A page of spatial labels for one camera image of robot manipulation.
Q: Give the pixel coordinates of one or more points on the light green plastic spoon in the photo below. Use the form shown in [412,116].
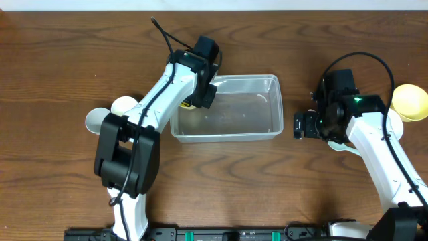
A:
[342,147]

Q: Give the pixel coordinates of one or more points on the yellow plastic bowl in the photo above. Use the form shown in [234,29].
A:
[410,102]

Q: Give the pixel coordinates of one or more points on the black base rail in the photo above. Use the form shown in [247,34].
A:
[173,234]

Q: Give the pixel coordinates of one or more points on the yellow plastic cup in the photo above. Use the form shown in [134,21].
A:
[187,106]

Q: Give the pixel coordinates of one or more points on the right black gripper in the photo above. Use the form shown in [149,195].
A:
[301,124]

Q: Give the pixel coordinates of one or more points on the grey plastic cup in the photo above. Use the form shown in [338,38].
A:
[95,118]

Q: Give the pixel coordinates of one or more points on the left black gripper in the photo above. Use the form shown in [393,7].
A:
[205,97]

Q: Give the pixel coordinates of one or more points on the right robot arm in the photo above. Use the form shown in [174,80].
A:
[345,116]

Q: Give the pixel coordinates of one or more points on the white plastic bowl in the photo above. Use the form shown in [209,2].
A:
[396,123]

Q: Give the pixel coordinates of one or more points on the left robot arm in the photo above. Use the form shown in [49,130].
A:
[128,152]

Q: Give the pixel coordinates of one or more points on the clear plastic storage box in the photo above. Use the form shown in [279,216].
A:
[245,108]

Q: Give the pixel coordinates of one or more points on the cream white plastic cup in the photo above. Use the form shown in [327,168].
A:
[122,105]

